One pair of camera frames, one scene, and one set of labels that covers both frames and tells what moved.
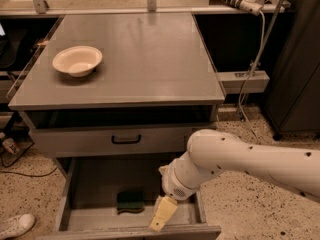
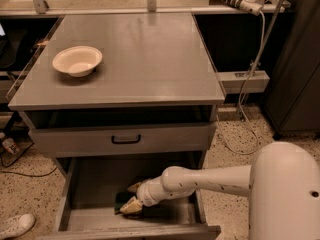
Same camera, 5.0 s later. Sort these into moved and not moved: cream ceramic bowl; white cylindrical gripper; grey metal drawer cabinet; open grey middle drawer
Moved: white cylindrical gripper
Not moved: cream ceramic bowl; open grey middle drawer; grey metal drawer cabinet
